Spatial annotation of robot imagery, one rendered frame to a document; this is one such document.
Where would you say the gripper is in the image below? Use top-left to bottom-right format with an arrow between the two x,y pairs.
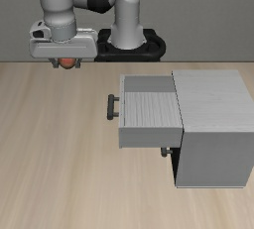
29,20 -> 99,69

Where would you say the orange-red peach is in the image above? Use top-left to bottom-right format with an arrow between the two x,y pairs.
58,57 -> 77,70

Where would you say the grey cabinet drawer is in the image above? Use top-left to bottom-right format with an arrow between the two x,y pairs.
106,73 -> 185,150

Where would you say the grey cabinet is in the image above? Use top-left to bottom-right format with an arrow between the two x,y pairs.
161,69 -> 254,189

